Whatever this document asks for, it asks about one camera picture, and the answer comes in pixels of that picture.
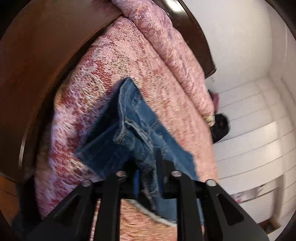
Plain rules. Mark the pink rolled quilt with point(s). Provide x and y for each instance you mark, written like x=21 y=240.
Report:
x=157 y=28

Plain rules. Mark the dark wooden headboard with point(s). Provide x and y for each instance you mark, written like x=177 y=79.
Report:
x=185 y=22

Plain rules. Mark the blue denim jeans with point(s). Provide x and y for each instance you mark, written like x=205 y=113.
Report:
x=128 y=134

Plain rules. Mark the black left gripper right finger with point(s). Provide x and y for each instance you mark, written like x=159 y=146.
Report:
x=204 y=210

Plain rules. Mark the black cloth item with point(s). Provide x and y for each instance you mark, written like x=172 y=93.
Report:
x=221 y=127

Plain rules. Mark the dark wooden bed frame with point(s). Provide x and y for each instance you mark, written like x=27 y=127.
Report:
x=42 y=44

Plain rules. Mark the white drawer cabinet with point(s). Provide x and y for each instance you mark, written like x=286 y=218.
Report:
x=256 y=160

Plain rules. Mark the pink red patterned bedspread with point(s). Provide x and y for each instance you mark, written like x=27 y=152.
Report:
x=121 y=51

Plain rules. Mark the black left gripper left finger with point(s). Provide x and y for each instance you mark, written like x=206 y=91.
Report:
x=90 y=212

